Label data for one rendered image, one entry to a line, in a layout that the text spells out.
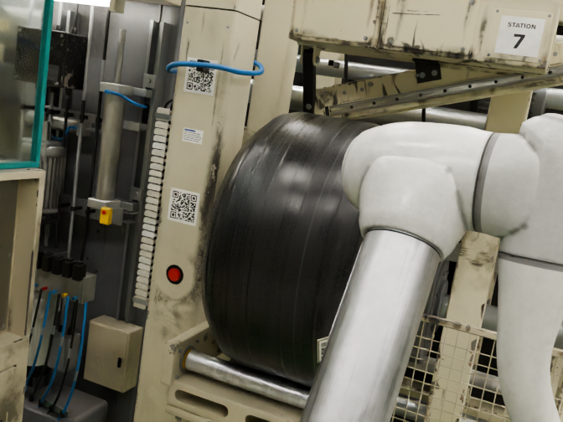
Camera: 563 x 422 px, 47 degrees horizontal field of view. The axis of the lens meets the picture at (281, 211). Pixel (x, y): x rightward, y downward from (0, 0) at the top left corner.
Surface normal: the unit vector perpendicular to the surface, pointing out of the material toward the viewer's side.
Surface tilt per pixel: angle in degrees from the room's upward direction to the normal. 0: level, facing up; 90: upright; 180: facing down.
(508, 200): 93
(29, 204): 90
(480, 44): 90
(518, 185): 83
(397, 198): 64
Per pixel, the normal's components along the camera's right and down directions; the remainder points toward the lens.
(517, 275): -0.77, 0.10
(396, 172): -0.49, -0.37
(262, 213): -0.30, -0.24
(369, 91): -0.38, 0.10
